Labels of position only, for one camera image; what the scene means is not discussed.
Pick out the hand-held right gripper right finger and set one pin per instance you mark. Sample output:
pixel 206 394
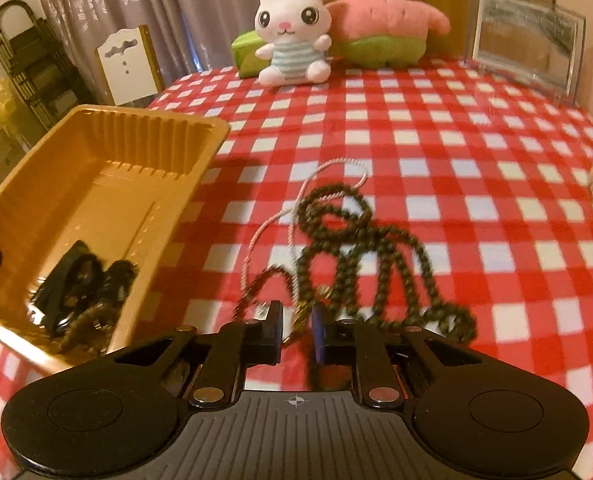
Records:
pixel 319 335

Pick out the pink starfish plush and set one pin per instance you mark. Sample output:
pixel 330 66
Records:
pixel 376 15

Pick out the grey patterned curtain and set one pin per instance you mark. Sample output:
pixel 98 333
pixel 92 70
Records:
pixel 176 0

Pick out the white wooden chair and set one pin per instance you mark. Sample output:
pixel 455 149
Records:
pixel 126 65

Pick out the clear picture frame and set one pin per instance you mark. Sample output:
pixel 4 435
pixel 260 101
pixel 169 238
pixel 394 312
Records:
pixel 521 35

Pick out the plain black bangle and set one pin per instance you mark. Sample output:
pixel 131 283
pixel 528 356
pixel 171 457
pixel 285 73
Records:
pixel 119 280

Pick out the black bangle with gold trim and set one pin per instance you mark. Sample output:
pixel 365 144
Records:
pixel 59 280

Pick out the gold plastic tray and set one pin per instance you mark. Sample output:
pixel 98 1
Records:
pixel 101 200

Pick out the green tissue pack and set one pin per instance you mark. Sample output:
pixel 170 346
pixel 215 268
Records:
pixel 246 52

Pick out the white bunny plush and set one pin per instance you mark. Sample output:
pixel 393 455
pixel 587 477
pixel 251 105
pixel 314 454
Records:
pixel 289 15

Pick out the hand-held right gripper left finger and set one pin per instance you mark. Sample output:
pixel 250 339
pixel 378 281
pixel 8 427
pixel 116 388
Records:
pixel 275 330

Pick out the red checked tablecloth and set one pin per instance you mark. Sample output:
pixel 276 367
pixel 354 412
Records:
pixel 476 160

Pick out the folded black ladder rack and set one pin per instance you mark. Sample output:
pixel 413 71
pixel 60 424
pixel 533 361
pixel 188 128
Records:
pixel 41 75

